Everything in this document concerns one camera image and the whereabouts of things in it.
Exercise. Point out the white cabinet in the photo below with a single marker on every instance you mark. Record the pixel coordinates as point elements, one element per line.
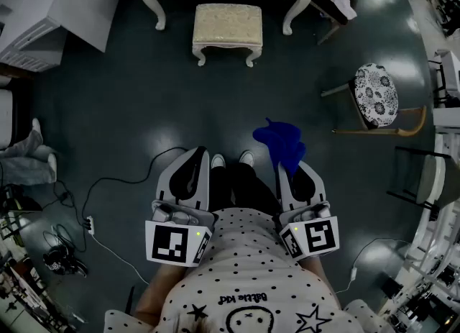
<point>79,8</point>

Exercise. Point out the floral cushion wooden stool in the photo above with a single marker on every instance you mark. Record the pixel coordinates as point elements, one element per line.
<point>375,94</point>

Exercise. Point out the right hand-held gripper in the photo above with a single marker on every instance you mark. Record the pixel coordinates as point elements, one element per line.
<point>320,236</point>

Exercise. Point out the grey chair black frame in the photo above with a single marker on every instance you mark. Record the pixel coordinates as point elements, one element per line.
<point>436,180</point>

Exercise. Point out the black device on floor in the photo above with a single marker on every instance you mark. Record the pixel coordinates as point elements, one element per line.
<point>63,259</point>

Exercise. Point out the person's left white shoe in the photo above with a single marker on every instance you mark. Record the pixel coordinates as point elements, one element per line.
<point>218,160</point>

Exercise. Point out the person's left forearm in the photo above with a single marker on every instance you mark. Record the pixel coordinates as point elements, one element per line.
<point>158,285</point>

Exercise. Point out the cream upholstered stool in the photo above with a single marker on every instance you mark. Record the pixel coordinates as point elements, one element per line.
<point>227,24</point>

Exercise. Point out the person's white shoe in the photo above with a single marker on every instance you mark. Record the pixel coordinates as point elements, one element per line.
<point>218,160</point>
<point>247,158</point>

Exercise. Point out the person's black trousers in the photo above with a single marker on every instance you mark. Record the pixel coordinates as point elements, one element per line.
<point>237,187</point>

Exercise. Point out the blue cloth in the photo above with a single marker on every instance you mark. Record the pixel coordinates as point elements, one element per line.
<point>282,142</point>

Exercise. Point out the white device on black stand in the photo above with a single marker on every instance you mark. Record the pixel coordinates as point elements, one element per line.
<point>449,72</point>

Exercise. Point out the person's right forearm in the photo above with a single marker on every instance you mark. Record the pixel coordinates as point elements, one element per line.
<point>312,264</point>

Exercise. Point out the person's right white shoe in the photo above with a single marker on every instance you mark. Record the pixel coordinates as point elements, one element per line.
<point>247,158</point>

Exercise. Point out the person's polka dot shirt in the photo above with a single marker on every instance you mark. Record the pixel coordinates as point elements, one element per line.
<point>248,270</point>

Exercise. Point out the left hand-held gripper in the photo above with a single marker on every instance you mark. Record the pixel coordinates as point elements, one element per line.
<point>169,241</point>

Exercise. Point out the white power strip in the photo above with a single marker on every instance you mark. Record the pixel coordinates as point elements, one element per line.
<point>90,224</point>

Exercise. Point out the white shelf rack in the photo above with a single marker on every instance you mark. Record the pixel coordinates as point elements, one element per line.
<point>443,180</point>

